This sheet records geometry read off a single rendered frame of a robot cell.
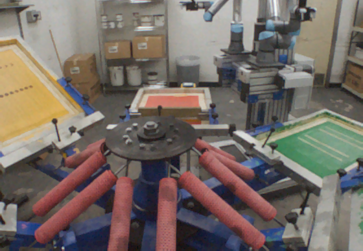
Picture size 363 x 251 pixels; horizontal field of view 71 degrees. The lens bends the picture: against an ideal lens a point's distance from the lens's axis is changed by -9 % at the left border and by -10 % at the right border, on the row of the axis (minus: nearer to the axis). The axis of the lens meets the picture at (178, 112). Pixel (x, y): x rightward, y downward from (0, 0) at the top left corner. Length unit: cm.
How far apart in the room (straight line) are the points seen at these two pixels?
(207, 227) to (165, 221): 26
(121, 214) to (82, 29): 513
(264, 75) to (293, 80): 22
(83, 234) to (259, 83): 161
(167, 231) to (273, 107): 195
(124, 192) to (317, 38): 553
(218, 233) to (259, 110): 172
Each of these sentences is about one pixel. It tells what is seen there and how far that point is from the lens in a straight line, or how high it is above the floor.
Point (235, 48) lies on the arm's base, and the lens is 254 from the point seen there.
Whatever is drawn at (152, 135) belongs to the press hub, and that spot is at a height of 132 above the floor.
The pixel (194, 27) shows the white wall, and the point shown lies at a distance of 535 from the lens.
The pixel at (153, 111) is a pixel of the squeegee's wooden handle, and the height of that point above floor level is 103.
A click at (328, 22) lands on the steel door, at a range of 606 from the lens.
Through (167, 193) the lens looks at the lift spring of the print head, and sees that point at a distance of 77.
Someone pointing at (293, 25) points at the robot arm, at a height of 157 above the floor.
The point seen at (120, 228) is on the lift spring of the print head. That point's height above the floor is 119.
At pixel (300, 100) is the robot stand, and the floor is 87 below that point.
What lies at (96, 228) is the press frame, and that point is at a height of 102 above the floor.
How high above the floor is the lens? 173
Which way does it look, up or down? 23 degrees down
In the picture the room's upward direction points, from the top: 1 degrees counter-clockwise
